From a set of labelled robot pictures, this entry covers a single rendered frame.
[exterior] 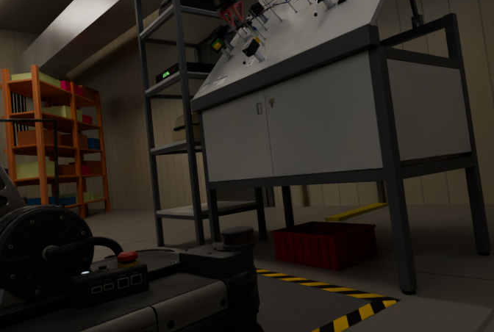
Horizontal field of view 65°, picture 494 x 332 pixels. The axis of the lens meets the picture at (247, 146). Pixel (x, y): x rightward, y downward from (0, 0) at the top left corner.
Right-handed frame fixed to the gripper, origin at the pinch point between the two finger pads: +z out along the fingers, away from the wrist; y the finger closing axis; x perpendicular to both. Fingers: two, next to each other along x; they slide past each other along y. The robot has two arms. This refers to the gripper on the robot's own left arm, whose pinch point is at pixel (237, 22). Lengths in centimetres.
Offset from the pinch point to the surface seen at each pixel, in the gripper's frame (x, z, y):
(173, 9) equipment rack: -37, -22, 72
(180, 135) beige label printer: -6, 44, 86
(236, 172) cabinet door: 12, 63, 33
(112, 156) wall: -188, 114, 584
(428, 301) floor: 45, 95, -59
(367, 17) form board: -1, 18, -51
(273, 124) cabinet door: 5.8, 44.7, 1.9
